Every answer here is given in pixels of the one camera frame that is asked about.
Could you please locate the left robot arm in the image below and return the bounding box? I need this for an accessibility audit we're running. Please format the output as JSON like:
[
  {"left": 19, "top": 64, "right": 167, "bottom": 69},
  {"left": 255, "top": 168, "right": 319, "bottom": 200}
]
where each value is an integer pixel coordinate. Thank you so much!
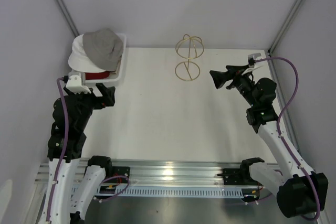
[{"left": 39, "top": 83, "right": 116, "bottom": 223}]

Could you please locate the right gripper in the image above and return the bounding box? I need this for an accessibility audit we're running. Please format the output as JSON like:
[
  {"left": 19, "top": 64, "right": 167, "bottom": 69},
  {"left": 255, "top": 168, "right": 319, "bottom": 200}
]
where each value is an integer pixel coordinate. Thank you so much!
[{"left": 209, "top": 64, "right": 258, "bottom": 108}]

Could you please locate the white bucket hat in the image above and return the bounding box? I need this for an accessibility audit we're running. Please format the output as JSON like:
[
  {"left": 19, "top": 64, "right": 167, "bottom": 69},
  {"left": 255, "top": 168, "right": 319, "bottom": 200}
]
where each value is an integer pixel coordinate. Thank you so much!
[{"left": 68, "top": 35, "right": 104, "bottom": 73}]

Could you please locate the beige bucket hat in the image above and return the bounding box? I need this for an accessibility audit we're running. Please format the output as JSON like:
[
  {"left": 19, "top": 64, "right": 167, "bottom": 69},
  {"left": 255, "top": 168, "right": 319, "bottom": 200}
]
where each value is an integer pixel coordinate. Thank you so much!
[{"left": 110, "top": 58, "right": 122, "bottom": 75}]

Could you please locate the white slotted cable duct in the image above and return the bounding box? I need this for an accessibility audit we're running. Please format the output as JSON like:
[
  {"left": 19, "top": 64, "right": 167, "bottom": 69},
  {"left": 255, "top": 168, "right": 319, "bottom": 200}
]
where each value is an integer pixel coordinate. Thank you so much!
[{"left": 70, "top": 185, "right": 245, "bottom": 198}]

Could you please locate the right table edge rail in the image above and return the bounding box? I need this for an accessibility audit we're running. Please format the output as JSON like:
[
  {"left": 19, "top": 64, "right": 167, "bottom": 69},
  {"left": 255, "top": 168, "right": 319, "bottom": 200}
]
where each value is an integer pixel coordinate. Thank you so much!
[{"left": 266, "top": 50, "right": 307, "bottom": 167}]

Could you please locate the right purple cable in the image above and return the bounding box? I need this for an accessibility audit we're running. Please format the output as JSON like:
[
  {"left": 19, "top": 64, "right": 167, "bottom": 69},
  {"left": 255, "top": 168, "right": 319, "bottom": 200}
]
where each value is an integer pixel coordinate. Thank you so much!
[{"left": 256, "top": 56, "right": 321, "bottom": 221}]

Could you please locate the gold wire hat stand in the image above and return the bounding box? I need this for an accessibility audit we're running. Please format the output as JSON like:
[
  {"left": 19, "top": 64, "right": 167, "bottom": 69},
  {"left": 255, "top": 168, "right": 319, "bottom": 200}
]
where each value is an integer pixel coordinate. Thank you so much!
[{"left": 174, "top": 34, "right": 205, "bottom": 82}]

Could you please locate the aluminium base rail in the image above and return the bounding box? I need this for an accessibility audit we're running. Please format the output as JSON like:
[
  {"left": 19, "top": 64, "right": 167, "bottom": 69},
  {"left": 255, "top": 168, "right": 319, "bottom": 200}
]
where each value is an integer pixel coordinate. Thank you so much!
[{"left": 34, "top": 158, "right": 283, "bottom": 186}]

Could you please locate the right aluminium frame post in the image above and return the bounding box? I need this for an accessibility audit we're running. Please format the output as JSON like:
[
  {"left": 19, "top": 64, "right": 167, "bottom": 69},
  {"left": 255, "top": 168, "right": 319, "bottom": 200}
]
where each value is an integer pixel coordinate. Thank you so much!
[{"left": 267, "top": 0, "right": 305, "bottom": 56}]

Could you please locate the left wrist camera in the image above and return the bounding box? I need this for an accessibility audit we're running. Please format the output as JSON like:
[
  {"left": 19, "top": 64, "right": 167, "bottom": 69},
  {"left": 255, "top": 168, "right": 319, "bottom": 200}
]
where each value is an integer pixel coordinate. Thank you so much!
[{"left": 66, "top": 71, "right": 91, "bottom": 94}]

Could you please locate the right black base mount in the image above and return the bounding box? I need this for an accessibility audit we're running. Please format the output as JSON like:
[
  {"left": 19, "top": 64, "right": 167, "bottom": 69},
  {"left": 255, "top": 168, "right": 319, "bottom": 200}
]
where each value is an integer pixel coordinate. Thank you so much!
[{"left": 216, "top": 168, "right": 249, "bottom": 186}]

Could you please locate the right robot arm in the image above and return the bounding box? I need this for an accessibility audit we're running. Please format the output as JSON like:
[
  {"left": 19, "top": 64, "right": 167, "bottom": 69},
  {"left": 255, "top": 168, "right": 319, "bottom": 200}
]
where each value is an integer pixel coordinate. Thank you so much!
[{"left": 209, "top": 66, "right": 328, "bottom": 218}]

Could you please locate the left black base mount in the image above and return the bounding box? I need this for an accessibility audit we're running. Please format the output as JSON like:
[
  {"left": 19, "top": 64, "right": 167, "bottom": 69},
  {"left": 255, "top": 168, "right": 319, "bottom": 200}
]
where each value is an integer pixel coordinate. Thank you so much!
[{"left": 111, "top": 166, "right": 131, "bottom": 184}]

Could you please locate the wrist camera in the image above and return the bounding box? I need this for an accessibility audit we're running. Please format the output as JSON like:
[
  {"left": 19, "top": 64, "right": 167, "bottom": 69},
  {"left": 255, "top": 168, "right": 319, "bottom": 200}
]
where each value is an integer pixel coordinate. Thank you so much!
[
  {"left": 242, "top": 53, "right": 263, "bottom": 75},
  {"left": 66, "top": 71, "right": 91, "bottom": 94}
]

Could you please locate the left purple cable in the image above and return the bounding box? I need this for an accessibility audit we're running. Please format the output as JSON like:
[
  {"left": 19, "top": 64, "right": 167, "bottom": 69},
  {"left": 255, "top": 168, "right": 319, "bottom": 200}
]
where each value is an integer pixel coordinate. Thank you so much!
[{"left": 45, "top": 76, "right": 131, "bottom": 222}]

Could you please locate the white plastic basket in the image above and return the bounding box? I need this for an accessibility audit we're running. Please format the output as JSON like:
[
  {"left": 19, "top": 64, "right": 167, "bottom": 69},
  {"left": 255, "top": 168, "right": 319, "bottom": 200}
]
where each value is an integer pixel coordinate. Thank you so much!
[{"left": 68, "top": 33, "right": 127, "bottom": 86}]

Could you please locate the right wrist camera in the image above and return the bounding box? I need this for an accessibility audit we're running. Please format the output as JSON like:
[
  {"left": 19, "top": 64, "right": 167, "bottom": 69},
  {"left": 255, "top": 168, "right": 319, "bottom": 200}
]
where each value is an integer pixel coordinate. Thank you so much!
[{"left": 242, "top": 53, "right": 263, "bottom": 75}]

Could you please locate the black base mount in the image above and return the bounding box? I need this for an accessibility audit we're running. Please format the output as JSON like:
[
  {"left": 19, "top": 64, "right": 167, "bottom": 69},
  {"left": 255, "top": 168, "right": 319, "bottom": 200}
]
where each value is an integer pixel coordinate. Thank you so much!
[
  {"left": 216, "top": 168, "right": 249, "bottom": 186},
  {"left": 111, "top": 166, "right": 131, "bottom": 184}
]

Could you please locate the purple cable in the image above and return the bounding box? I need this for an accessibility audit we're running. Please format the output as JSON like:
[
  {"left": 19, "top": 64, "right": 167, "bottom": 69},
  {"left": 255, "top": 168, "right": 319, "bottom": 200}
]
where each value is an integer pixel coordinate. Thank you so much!
[
  {"left": 256, "top": 56, "right": 321, "bottom": 221},
  {"left": 45, "top": 76, "right": 131, "bottom": 222}
]

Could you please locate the red bucket hat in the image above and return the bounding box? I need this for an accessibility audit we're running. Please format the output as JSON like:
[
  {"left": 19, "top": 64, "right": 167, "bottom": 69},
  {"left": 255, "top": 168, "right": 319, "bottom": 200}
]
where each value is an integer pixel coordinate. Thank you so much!
[{"left": 85, "top": 71, "right": 110, "bottom": 80}]

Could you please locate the grey bucket hat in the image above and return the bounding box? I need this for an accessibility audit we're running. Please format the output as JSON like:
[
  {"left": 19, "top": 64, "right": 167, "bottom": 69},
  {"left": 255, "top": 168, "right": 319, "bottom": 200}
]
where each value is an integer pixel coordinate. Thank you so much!
[{"left": 82, "top": 28, "right": 124, "bottom": 72}]

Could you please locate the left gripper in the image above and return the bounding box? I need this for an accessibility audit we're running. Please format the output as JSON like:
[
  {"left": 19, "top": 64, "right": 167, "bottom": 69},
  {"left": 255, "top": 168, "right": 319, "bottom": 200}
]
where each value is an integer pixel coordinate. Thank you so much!
[{"left": 65, "top": 82, "right": 115, "bottom": 130}]

